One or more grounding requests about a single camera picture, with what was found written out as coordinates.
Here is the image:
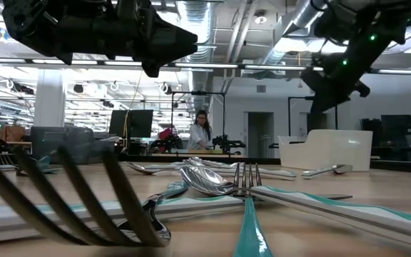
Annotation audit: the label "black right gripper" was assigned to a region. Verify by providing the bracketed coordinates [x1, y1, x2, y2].
[299, 29, 408, 116]

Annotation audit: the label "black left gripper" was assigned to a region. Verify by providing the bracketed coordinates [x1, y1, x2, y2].
[57, 0, 199, 79]

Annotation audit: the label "white bin with handle slot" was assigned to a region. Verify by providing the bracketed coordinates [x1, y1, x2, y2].
[278, 128, 373, 172]

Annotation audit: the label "silver fork with teal handle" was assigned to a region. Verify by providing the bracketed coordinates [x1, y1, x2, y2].
[232, 162, 275, 257]

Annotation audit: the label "black fork with teal handle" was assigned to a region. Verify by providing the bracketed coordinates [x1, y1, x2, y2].
[0, 142, 191, 248]
[14, 155, 61, 178]

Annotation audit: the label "grey doorway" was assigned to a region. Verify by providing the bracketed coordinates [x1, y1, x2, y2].
[246, 111, 275, 159]

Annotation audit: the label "black monitors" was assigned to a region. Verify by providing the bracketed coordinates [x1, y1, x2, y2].
[108, 109, 154, 139]

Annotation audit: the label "overhead rig beam with lights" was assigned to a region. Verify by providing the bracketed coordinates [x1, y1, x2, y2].
[0, 56, 411, 76]

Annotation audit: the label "person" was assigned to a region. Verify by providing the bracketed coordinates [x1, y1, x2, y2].
[186, 109, 214, 151]

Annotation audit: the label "dark grey plastic bin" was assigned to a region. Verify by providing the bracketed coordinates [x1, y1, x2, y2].
[30, 126, 118, 164]

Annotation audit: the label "brown cardboard box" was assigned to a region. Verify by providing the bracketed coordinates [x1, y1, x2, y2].
[0, 124, 27, 143]

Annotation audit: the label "black background rig frame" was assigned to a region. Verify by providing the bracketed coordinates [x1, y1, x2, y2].
[287, 95, 338, 136]
[171, 91, 227, 151]

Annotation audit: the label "silver ventilation duct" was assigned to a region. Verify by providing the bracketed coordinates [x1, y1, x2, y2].
[176, 0, 216, 111]
[262, 0, 323, 69]

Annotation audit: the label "yellow hanging cable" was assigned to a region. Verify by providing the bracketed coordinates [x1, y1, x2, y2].
[121, 76, 146, 140]

